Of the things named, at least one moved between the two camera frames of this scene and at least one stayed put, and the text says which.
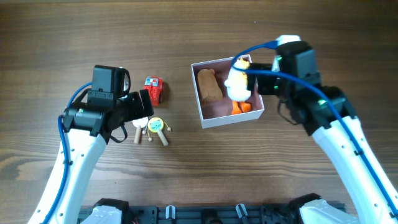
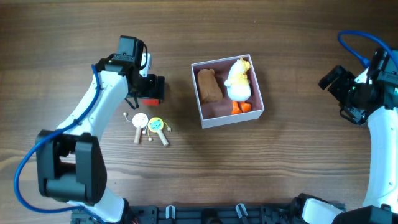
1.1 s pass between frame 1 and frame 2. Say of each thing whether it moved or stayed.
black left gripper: moved
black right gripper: moved
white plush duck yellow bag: stayed
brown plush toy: stayed
